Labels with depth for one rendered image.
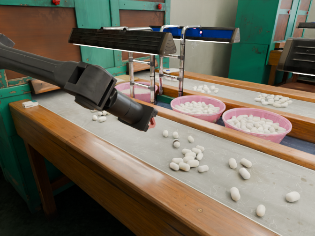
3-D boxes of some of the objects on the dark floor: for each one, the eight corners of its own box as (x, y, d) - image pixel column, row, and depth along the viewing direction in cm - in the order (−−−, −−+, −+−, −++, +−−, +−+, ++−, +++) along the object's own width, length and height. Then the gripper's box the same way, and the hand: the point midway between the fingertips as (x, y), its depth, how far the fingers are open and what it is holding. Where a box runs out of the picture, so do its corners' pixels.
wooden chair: (267, 124, 264) (285, 45, 227) (283, 115, 288) (302, 42, 251) (308, 138, 232) (336, 49, 195) (322, 127, 257) (350, 46, 219)
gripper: (102, 113, 56) (137, 130, 69) (129, 124, 50) (162, 141, 63) (114, 89, 57) (146, 111, 69) (142, 98, 51) (172, 120, 63)
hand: (153, 124), depth 65 cm, fingers closed
